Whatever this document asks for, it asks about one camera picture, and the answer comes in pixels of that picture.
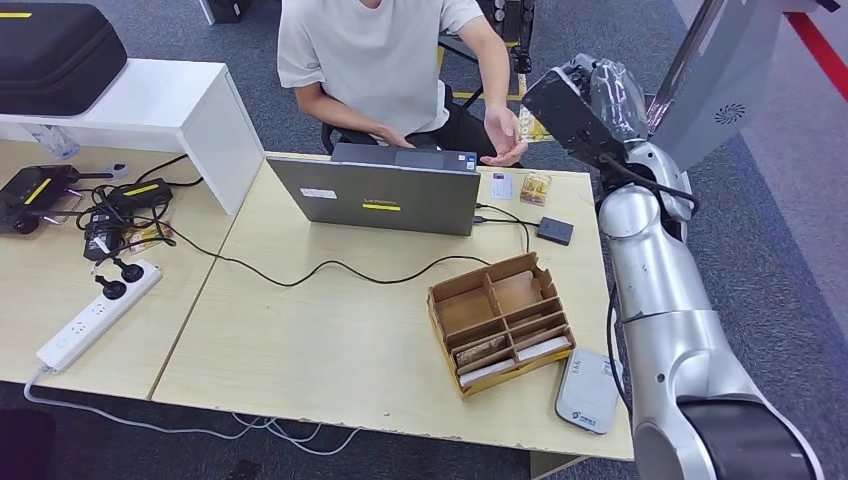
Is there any grey laptop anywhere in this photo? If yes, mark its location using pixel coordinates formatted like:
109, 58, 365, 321
266, 142, 482, 237

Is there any person's right hand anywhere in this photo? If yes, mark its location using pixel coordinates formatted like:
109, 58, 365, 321
372, 124, 417, 150

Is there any wooden card organizer box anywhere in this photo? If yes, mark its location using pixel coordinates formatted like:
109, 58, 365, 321
425, 251, 578, 399

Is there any black adapter with yellow sticker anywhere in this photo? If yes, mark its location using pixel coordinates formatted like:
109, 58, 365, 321
106, 177, 174, 212

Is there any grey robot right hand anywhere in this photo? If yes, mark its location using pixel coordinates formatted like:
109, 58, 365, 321
563, 52, 651, 144

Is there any clear packet of gold cards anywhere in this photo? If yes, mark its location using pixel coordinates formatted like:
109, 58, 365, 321
519, 172, 553, 207

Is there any black adapter cable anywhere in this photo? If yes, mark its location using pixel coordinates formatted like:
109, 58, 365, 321
131, 154, 205, 191

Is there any gold printed packet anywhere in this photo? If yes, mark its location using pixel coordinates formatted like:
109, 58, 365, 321
120, 221, 174, 256

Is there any clear plastic bag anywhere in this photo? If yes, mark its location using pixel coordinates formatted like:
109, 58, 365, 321
23, 123, 81, 162

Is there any red barrier belt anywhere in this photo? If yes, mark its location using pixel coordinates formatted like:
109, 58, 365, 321
783, 11, 848, 105

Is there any white desk shelf riser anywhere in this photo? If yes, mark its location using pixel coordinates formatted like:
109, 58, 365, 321
0, 59, 265, 217

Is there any black equipment box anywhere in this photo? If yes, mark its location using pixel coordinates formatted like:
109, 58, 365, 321
197, 0, 253, 28

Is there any black round plug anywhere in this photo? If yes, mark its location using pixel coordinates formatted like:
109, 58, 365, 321
113, 256, 145, 284
94, 274, 128, 301

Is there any gold printed key card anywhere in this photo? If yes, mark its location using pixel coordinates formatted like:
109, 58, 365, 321
518, 105, 553, 144

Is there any grey card reader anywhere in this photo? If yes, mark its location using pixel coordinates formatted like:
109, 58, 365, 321
555, 346, 625, 437

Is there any white power strip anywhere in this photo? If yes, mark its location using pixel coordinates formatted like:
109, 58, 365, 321
35, 258, 163, 372

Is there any black laptop power cable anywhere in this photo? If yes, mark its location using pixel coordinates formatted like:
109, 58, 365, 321
153, 202, 533, 289

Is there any brown patterned key card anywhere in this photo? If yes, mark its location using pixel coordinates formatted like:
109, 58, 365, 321
455, 334, 509, 368

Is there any white power strip cable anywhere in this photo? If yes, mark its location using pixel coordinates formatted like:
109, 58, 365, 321
23, 365, 362, 458

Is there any black power adapter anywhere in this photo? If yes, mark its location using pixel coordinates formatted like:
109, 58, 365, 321
82, 211, 125, 262

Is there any person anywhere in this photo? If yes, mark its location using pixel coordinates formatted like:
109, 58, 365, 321
276, 0, 529, 168

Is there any small black square box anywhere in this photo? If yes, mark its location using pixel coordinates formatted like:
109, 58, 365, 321
535, 215, 575, 247

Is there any chrome stanchion post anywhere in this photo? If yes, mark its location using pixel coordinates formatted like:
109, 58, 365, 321
645, 0, 727, 127

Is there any white key card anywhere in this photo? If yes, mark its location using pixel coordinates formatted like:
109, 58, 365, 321
458, 358, 515, 388
516, 335, 572, 363

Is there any person's left hand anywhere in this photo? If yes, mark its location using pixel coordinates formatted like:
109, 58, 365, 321
480, 102, 529, 168

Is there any black device with yellow sticker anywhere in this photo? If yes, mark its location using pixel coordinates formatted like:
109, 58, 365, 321
0, 164, 116, 235

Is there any grey kiosk stand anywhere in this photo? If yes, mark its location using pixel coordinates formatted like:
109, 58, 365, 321
643, 0, 823, 175

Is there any black case with yellow strip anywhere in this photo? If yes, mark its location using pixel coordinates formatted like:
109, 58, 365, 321
0, 3, 129, 117

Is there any short black USB cable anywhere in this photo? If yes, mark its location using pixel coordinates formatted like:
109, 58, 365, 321
472, 215, 539, 229

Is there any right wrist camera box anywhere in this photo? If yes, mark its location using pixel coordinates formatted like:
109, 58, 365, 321
521, 66, 631, 171

